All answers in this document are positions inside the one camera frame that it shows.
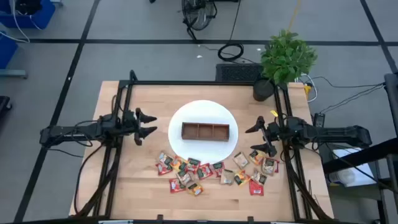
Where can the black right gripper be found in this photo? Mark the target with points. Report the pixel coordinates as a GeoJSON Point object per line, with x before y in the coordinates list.
{"type": "Point", "coordinates": [272, 132]}

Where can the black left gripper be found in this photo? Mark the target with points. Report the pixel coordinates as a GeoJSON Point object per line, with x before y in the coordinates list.
{"type": "Point", "coordinates": [129, 123]}

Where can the yellow tea packet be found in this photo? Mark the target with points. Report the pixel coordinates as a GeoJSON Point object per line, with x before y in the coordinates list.
{"type": "Point", "coordinates": [178, 162]}
{"type": "Point", "coordinates": [241, 178]}
{"type": "Point", "coordinates": [195, 188]}
{"type": "Point", "coordinates": [257, 157]}

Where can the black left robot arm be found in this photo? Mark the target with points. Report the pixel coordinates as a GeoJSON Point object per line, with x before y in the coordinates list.
{"type": "Point", "coordinates": [77, 130]}

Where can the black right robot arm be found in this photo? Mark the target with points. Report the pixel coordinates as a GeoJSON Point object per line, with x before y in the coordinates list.
{"type": "Point", "coordinates": [335, 135]}

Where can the yellow paper tag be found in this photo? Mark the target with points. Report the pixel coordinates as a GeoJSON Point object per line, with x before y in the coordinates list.
{"type": "Point", "coordinates": [274, 113]}

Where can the brown wooden compartment tray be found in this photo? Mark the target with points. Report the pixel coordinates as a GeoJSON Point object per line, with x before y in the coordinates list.
{"type": "Point", "coordinates": [205, 132]}

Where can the white round placemat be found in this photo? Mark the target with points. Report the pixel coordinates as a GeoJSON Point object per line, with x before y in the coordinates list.
{"type": "Point", "coordinates": [202, 110]}

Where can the black power adapter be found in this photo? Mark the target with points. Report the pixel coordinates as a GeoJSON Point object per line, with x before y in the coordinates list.
{"type": "Point", "coordinates": [319, 119]}

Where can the black floor grille mat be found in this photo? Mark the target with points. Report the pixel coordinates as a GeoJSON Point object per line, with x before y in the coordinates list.
{"type": "Point", "coordinates": [237, 72]}

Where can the green plant in black pot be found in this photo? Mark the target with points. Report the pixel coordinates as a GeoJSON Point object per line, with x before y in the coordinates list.
{"type": "Point", "coordinates": [286, 57]}

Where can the white box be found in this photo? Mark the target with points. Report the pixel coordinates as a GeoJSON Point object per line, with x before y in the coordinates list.
{"type": "Point", "coordinates": [354, 168]}

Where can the black metal stand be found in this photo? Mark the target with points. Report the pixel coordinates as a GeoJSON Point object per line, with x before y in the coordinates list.
{"type": "Point", "coordinates": [360, 155]}

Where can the black floor fan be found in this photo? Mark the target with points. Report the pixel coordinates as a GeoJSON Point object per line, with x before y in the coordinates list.
{"type": "Point", "coordinates": [199, 14]}

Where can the grey floor bar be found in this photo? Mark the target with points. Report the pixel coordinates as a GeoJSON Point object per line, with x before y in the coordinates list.
{"type": "Point", "coordinates": [12, 73]}

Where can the blue plastic bin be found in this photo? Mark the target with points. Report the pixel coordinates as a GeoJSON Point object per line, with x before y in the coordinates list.
{"type": "Point", "coordinates": [46, 15]}
{"type": "Point", "coordinates": [6, 49]}

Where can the black frame clamp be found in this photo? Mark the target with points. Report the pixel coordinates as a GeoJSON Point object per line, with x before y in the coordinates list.
{"type": "Point", "coordinates": [160, 217]}
{"type": "Point", "coordinates": [250, 219]}

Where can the silver aluminium bracket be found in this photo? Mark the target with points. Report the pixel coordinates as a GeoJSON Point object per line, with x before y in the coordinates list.
{"type": "Point", "coordinates": [115, 221]}

